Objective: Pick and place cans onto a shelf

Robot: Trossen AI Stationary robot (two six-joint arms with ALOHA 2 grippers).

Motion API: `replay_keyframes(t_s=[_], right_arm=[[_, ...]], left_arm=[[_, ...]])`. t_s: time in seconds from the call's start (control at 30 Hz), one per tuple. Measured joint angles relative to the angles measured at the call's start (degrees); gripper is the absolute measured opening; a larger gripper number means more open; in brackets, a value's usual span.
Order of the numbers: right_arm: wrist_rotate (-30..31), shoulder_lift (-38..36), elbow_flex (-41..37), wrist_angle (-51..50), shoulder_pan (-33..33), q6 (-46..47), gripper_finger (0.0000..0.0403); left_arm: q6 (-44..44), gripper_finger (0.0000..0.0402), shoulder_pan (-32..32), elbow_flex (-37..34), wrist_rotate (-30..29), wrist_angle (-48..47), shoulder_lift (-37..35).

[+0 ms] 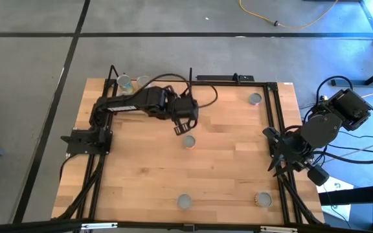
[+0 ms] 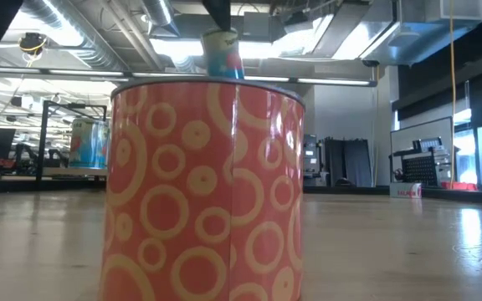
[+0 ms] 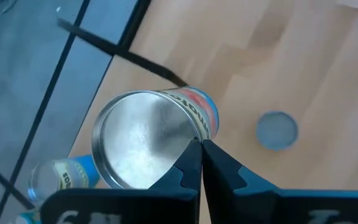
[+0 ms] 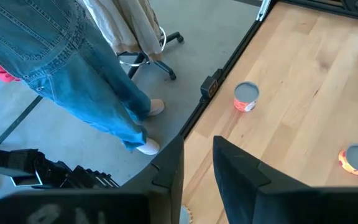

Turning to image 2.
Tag red tray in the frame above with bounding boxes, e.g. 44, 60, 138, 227
440, 180, 474, 191

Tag grey ceiling air unit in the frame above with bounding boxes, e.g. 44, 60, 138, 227
360, 0, 482, 68

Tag grey partition panel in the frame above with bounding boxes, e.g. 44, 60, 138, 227
390, 115, 454, 187

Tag tall teal yellow-green can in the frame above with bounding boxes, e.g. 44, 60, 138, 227
68, 117, 111, 171

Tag black perforated rack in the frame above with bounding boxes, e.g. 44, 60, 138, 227
391, 136, 454, 188

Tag black ceiling cable reel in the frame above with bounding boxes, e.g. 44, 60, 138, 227
17, 31, 49, 58

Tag dark display panel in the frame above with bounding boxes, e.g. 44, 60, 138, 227
303, 132, 322, 161

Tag orange can cream rings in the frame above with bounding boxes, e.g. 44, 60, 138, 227
98, 76, 307, 301

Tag large silver air duct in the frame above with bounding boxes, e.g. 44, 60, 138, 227
18, 0, 125, 72

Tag small silver spiral duct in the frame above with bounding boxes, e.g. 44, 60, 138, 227
140, 0, 182, 38

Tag long ceiling light fixture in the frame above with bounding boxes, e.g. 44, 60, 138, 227
0, 65, 378, 88

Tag wooden shelf black metal legs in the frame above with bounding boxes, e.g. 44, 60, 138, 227
35, 99, 112, 185

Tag dark curtain panel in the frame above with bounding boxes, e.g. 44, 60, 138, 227
343, 139, 375, 188

